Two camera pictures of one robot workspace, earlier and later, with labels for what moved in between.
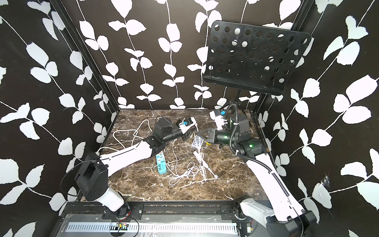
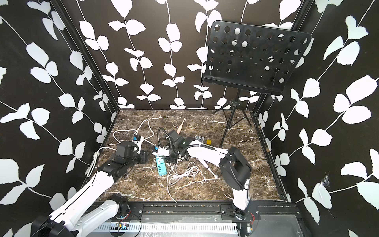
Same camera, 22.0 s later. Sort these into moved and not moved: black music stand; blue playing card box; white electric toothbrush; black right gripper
Moved: black right gripper
Not moved: blue playing card box; white electric toothbrush; black music stand
